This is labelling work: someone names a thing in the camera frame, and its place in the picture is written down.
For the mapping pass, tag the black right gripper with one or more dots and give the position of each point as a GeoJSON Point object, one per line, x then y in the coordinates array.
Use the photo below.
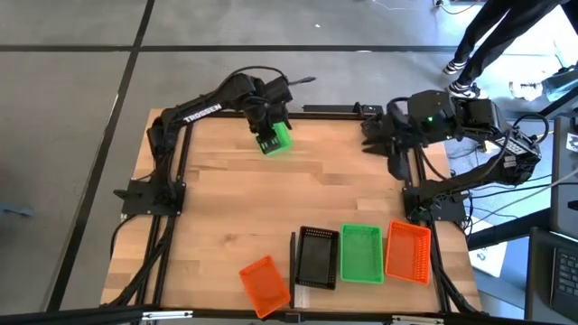
{"type": "Point", "coordinates": [399, 135]}

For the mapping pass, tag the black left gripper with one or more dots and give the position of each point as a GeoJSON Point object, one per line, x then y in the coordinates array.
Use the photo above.
{"type": "Point", "coordinates": [268, 116]}

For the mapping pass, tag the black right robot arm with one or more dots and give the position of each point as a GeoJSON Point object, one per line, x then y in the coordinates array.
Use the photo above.
{"type": "Point", "coordinates": [478, 115]}

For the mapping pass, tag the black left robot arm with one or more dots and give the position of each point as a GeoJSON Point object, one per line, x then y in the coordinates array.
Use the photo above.
{"type": "Point", "coordinates": [198, 113]}

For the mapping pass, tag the black bar with knob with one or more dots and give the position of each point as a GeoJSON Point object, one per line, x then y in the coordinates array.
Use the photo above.
{"type": "Point", "coordinates": [329, 108]}

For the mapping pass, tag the black diagonal desk leg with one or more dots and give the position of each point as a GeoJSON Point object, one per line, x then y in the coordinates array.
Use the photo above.
{"type": "Point", "coordinates": [506, 230]}

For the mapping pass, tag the white printed sheet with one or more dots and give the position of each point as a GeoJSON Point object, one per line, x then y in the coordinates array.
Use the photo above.
{"type": "Point", "coordinates": [490, 262]}

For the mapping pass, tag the black case with sticker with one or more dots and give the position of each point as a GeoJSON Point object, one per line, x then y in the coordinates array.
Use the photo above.
{"type": "Point", "coordinates": [562, 194]}

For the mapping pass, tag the black laptop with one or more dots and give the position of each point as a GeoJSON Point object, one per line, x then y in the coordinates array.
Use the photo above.
{"type": "Point", "coordinates": [542, 271]}

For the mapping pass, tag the black crossbeam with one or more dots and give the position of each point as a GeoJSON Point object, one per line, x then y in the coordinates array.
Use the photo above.
{"type": "Point", "coordinates": [68, 316]}

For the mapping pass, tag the black aluminium table frame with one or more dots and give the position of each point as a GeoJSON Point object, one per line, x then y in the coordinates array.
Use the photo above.
{"type": "Point", "coordinates": [325, 116]}

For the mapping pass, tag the silver metal bracket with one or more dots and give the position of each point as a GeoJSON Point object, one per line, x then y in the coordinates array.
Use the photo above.
{"type": "Point", "coordinates": [417, 320]}
{"type": "Point", "coordinates": [167, 314]}

